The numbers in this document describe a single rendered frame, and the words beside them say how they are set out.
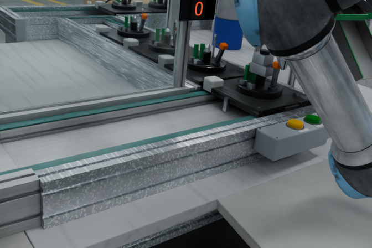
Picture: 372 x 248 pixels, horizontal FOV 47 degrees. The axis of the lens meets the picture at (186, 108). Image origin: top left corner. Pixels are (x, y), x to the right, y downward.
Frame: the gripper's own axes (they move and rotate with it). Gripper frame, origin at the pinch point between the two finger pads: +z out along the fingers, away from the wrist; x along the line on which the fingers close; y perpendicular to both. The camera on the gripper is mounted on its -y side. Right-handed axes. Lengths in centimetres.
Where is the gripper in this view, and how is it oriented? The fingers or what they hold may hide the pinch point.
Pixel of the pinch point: (281, 64)
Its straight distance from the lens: 124.5
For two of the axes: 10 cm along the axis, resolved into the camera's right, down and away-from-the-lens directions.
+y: 6.0, 3.5, -7.2
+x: 8.0, -1.5, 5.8
